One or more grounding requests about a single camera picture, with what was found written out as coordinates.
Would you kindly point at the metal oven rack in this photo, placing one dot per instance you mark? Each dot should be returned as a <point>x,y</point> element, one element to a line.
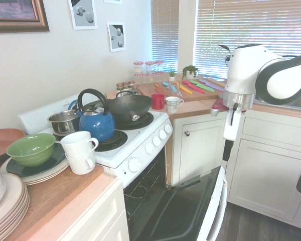
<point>140,192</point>

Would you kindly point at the wide window blind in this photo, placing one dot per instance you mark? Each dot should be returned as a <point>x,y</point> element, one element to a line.
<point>240,25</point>

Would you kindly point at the light blue knife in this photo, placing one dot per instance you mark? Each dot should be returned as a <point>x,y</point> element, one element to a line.
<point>173,88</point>

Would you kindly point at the black coil burner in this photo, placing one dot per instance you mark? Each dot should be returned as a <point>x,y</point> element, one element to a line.
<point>143,120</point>
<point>115,143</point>

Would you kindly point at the white cabinet beside stove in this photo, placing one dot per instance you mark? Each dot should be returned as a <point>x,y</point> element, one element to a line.
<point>90,216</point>

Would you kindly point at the teal knife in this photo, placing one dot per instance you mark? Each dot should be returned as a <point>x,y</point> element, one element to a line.
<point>165,83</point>

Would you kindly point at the white cabinet door with knob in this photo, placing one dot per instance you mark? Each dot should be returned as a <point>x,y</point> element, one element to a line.
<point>203,150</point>

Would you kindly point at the small grey shapes poster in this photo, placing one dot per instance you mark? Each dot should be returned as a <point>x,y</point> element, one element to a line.
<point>116,37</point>

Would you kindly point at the white electric stove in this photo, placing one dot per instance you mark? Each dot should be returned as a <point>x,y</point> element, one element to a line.
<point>120,156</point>

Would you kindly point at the green knife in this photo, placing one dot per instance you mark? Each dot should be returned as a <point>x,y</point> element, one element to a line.
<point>202,85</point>

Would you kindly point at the tiny potted succulent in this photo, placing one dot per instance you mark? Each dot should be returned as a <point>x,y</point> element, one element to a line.
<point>171,75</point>

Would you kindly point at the black glass oven door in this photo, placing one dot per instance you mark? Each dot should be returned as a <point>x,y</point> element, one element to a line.
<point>180,213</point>

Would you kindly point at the steel sink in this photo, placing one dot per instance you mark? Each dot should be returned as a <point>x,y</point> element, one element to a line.
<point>298,101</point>

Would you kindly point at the dark teal plate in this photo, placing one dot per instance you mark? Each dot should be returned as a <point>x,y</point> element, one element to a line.
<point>54,163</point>

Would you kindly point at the round metal cabinet knob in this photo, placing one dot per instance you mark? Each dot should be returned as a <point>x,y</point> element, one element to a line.
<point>187,133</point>

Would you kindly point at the glass jar with checked lid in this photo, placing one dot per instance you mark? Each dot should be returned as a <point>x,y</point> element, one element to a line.
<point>138,79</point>
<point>150,68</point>
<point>159,76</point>
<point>138,68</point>
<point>160,66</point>
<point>150,78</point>

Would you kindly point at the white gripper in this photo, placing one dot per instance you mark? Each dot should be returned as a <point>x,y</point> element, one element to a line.
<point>231,130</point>

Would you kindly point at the small spice jar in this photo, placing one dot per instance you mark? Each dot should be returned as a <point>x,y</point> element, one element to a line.
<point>119,87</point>
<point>132,83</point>
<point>125,86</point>
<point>135,90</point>

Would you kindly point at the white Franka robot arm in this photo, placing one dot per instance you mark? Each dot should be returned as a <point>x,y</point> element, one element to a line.
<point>240,72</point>

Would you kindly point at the beige plates under bowl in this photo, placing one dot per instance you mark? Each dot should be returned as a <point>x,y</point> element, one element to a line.
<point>46,178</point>

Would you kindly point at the white sink base cabinet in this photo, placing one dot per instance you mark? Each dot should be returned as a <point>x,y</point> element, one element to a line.
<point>266,170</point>

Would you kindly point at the wooden cutting board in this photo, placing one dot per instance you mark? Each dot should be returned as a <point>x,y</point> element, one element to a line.
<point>203,96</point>

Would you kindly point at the large white stove knob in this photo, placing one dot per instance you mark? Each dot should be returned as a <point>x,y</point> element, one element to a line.
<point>134,165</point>

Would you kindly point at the large grey shapes poster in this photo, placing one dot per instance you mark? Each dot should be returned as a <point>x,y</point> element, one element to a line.
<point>84,15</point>

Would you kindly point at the yellow knife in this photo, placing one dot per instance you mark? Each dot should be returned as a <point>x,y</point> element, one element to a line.
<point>183,88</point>

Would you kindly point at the white patterned mug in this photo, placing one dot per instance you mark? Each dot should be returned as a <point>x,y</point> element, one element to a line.
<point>172,105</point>

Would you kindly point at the white ceramic mug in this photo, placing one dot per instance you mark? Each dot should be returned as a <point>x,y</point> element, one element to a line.
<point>77,164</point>
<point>76,144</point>

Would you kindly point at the narrow window blind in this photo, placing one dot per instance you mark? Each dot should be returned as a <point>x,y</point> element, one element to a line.
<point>165,37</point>

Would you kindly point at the leafy plant in white pot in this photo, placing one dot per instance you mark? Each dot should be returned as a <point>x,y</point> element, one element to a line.
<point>189,72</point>

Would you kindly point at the orange knife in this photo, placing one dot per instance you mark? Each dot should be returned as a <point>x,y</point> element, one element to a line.
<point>158,89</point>

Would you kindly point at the tall stack of beige plates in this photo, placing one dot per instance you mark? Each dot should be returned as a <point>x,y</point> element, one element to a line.
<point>12,200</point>

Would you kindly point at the framed painting with bronze frame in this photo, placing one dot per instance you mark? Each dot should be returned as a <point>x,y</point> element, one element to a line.
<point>41,15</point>

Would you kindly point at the purple knife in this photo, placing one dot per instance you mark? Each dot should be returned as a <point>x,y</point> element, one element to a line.
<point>212,84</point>

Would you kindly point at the red knife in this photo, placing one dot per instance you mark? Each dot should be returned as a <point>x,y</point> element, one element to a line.
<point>193,87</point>

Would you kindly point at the black wok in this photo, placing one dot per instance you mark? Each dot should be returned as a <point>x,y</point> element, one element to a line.
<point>130,103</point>

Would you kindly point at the green ceramic bowl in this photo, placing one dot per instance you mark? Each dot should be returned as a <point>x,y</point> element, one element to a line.
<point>30,155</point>

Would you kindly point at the red mug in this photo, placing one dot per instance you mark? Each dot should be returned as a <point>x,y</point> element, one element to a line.
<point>157,102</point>

